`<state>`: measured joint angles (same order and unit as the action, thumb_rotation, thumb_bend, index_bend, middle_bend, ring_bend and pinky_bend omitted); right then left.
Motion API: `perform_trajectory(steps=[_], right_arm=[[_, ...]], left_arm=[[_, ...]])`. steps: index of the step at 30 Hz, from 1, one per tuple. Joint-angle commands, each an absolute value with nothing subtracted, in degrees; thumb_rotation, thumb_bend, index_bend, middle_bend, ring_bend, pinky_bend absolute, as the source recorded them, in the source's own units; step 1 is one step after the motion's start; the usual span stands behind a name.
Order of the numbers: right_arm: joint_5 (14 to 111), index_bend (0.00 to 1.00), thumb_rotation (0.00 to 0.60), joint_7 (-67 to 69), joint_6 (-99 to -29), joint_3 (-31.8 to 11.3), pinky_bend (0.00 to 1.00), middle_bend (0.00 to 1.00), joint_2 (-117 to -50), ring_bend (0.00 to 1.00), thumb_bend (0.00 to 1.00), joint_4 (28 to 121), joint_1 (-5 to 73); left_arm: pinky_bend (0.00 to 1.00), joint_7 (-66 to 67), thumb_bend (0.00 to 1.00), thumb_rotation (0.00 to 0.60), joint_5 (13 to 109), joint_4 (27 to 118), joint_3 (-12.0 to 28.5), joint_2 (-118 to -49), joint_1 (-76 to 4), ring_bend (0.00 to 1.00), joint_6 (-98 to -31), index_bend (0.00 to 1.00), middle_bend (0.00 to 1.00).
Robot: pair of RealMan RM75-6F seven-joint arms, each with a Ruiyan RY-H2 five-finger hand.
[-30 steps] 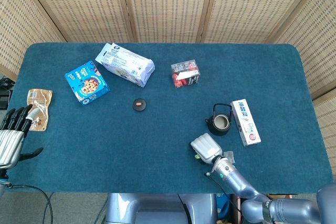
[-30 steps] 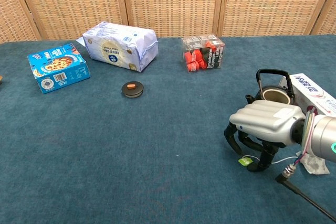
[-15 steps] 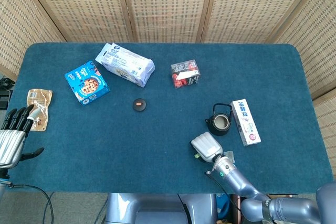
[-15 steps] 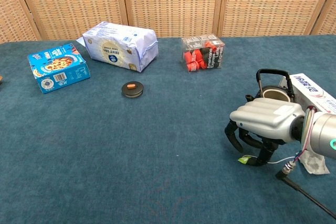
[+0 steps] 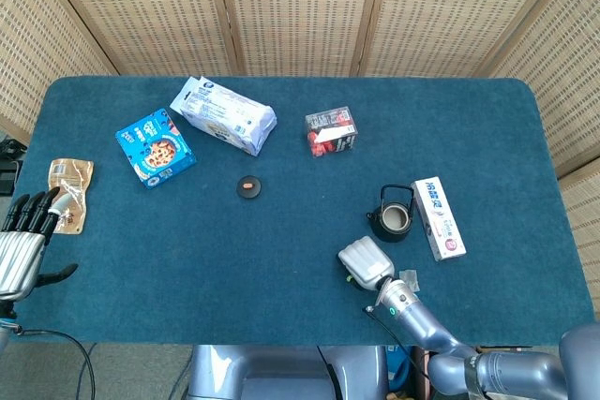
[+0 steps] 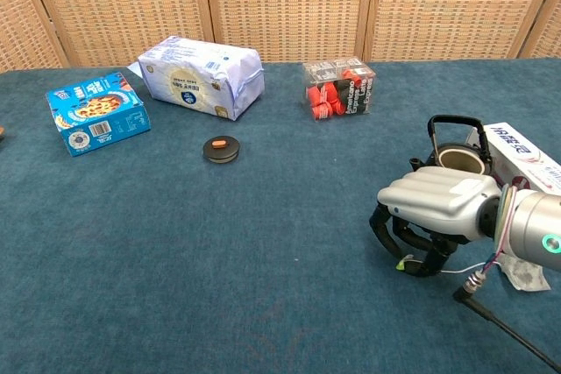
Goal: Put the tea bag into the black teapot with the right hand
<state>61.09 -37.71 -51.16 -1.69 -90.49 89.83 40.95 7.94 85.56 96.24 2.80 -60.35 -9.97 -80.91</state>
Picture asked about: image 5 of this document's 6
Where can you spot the white and purple paper package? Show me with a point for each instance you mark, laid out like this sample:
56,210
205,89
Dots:
225,114

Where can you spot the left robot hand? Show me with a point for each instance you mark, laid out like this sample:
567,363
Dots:
19,259

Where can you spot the brown snack pouch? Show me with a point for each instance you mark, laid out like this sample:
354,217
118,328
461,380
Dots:
70,194

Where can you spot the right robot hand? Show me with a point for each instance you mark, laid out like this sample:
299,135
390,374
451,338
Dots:
368,262

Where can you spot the grey-blue robot torso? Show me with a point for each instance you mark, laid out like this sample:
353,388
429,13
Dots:
281,372

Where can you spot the black round disc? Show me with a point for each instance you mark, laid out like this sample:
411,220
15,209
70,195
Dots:
249,190

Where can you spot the blue table cloth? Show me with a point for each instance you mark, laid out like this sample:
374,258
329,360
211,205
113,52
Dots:
300,250

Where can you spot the white and pink toothpaste box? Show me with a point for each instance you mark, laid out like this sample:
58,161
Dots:
438,222

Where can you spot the black equipment beside table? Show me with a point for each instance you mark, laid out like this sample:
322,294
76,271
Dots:
7,180

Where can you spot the wicker folding screen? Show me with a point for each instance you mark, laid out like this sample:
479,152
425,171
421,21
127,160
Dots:
300,6

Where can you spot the black cast iron teapot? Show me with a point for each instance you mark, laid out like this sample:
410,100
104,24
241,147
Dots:
391,235

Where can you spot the blue container under table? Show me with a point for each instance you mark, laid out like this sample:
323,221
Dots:
398,367

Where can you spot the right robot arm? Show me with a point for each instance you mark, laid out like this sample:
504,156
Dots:
422,320

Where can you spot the blue cookie box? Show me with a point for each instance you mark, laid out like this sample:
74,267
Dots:
157,152

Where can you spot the tea bag with green tag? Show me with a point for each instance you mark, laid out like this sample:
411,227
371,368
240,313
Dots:
410,279

